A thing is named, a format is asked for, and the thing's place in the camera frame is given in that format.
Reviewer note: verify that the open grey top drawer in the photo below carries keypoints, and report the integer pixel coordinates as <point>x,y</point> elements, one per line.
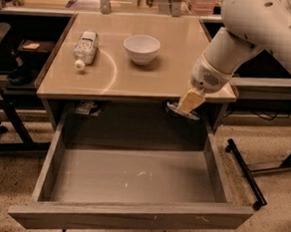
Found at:
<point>131,167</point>

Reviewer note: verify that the pink storage box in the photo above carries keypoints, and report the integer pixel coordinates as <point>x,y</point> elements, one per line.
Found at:
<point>201,7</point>

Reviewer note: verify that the blue rxbar blueberry wrapper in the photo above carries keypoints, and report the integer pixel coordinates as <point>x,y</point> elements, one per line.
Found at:
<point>173,107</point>

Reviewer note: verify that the clear plastic water bottle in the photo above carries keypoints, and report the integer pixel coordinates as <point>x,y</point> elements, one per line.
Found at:
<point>85,49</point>

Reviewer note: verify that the dark box with tan note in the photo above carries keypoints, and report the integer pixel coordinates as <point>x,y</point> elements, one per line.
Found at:
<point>36,46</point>

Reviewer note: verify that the white label under table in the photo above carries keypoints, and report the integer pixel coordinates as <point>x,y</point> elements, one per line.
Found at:
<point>84,107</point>

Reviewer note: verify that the white ceramic bowl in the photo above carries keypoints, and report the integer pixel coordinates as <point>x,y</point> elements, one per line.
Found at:
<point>142,49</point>

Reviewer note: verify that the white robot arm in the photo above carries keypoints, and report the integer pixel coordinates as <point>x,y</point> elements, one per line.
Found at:
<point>250,26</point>

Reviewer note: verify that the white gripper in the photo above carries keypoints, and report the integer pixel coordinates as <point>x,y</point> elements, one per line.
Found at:
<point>206,77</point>

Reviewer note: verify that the wooden cabinet table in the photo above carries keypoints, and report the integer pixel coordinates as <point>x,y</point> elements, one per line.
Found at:
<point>113,75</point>

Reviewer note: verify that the black cart leg with wheels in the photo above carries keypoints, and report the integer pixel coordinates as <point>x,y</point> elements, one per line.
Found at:
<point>260,199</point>

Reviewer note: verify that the black chair frame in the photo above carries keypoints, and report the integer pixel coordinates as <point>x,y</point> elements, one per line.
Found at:
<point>27,143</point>

